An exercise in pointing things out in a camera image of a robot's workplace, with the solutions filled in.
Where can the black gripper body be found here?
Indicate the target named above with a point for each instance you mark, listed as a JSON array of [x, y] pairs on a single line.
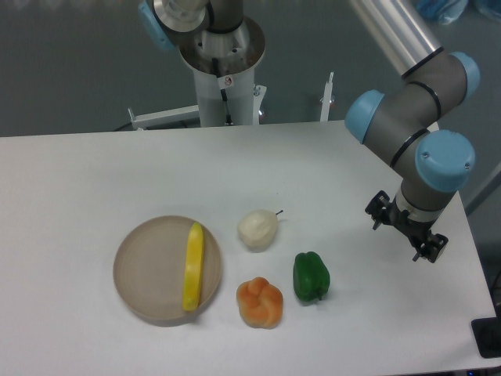
[[417, 232]]

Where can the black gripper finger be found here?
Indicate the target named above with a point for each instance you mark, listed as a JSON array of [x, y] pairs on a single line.
[[379, 210], [430, 247]]

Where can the yellow toy banana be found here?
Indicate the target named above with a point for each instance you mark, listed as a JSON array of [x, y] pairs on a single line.
[[192, 280]]

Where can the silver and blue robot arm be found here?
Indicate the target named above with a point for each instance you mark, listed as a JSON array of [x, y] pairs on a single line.
[[433, 165]]

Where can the beige round plate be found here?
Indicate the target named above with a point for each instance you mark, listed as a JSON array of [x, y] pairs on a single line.
[[149, 268]]

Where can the black device at table edge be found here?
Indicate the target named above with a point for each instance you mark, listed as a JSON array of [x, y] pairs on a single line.
[[487, 336]]

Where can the green toy bell pepper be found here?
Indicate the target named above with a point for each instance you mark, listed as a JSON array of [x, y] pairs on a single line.
[[311, 278]]

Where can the white toy pear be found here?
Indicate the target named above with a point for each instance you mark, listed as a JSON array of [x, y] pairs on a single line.
[[258, 228]]

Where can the orange toy bread roll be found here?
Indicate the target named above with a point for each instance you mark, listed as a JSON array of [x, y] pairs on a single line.
[[260, 303]]

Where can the blue plastic bag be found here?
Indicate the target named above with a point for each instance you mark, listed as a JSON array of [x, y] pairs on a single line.
[[442, 12]]

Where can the white metal bracket right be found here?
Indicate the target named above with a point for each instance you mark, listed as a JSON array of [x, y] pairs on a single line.
[[327, 98]]

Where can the white metal bracket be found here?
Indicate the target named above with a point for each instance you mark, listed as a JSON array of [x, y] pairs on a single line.
[[327, 98], [165, 117]]

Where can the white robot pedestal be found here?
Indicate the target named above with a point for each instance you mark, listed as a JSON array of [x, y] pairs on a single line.
[[223, 67]]

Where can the white metal bracket left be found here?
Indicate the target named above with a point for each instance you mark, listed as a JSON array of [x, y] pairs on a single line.
[[165, 117]]

